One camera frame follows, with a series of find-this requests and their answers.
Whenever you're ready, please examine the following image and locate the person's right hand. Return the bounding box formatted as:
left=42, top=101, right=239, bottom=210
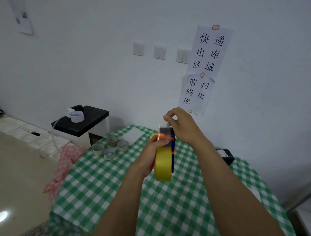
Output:
left=164, top=107, right=215, bottom=148

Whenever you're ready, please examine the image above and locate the person's left hand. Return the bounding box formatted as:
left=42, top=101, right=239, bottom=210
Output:
left=134, top=139, right=171, bottom=178

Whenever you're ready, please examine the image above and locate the orange blue tape dispenser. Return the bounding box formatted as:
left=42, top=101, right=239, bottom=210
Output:
left=157, top=126, right=176, bottom=173

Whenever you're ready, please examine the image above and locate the yellow tape roll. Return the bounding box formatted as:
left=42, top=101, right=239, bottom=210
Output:
left=149, top=133, right=172, bottom=182

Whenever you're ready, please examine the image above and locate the person's left forearm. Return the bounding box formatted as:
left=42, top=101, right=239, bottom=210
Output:
left=91, top=165, right=149, bottom=236

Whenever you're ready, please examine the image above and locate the person's right forearm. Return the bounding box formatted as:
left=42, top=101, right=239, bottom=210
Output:
left=191, top=139, right=286, bottom=236

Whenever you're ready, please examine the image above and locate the white flat packet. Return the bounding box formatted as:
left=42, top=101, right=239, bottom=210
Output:
left=124, top=129, right=145, bottom=144

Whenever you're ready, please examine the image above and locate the small white paper sign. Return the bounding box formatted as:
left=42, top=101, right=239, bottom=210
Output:
left=178, top=74, right=216, bottom=117

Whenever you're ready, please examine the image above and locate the black box device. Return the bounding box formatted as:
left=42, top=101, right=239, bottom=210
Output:
left=215, top=148, right=235, bottom=166

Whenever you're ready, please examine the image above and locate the green checked tablecloth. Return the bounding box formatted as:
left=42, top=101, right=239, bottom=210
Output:
left=47, top=125, right=297, bottom=236

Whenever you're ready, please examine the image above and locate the black top white cabinet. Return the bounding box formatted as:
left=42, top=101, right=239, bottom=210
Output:
left=51, top=105, right=109, bottom=149

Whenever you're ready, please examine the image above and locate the large white paper sign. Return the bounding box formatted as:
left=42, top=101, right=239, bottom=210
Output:
left=186, top=24, right=234, bottom=79

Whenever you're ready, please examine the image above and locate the pink patterned cloth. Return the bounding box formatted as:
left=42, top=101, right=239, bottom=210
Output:
left=43, top=145, right=86, bottom=201

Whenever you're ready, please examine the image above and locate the row of white boxes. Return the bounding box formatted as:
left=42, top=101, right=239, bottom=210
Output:
left=0, top=115, right=73, bottom=161

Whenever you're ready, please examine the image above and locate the white double wall switch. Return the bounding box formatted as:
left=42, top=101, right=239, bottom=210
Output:
left=176, top=48, right=191, bottom=64

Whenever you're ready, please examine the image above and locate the white cable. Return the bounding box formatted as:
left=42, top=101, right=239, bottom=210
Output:
left=51, top=116, right=66, bottom=159

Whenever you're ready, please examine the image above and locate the white wall notice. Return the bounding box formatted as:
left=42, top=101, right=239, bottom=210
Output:
left=10, top=0, right=34, bottom=36

